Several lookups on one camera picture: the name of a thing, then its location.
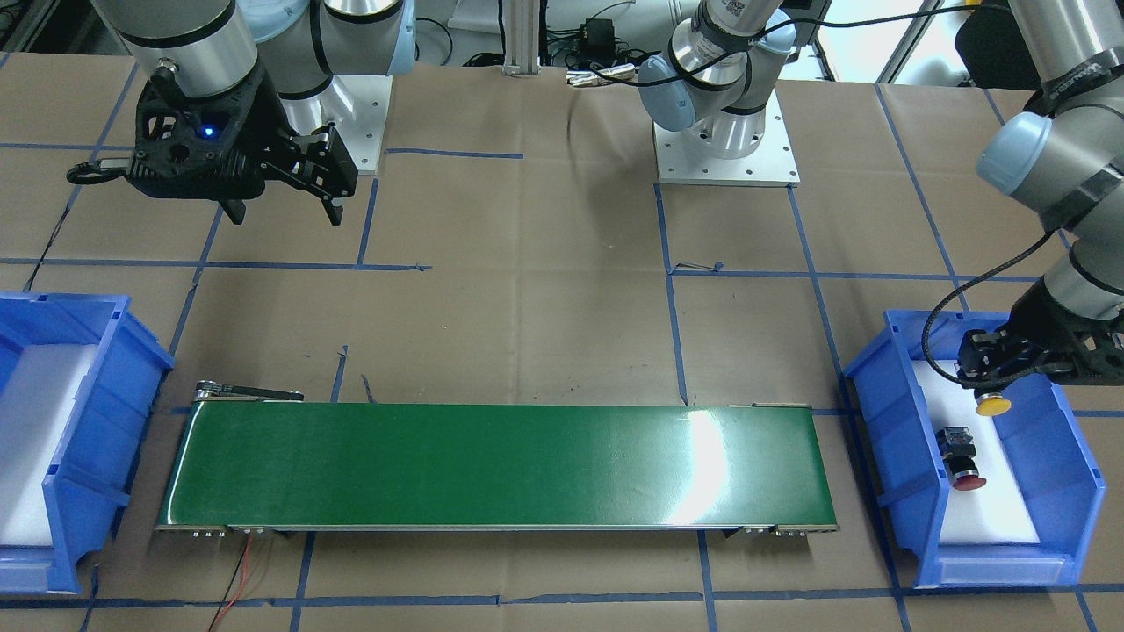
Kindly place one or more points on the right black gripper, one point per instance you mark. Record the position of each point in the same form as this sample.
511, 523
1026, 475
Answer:
266, 133

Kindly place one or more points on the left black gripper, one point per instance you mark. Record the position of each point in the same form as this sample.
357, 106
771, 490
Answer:
1047, 331

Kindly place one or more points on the yellow push button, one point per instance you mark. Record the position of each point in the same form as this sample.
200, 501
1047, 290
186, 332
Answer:
992, 403

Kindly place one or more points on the red push button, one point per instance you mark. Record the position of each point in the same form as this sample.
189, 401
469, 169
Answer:
958, 454

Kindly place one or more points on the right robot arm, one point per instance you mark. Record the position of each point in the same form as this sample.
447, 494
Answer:
213, 45

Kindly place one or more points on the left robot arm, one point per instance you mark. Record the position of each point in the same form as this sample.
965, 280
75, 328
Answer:
1060, 157

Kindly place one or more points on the blue source bin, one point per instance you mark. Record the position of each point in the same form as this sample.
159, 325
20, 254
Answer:
1052, 463

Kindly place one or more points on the white foam pad source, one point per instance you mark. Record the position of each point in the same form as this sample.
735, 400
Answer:
985, 506

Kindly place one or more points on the green conveyor belt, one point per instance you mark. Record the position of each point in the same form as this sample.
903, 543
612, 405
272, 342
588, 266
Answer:
291, 466

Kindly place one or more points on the white foam pad destination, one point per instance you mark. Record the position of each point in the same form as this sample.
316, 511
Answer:
38, 399

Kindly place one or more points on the blue destination bin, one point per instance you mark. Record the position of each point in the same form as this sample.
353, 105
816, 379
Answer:
87, 484

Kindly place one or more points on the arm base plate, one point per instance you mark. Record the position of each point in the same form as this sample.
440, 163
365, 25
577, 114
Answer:
728, 149
358, 106

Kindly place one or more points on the aluminium frame post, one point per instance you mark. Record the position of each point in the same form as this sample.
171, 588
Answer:
523, 36

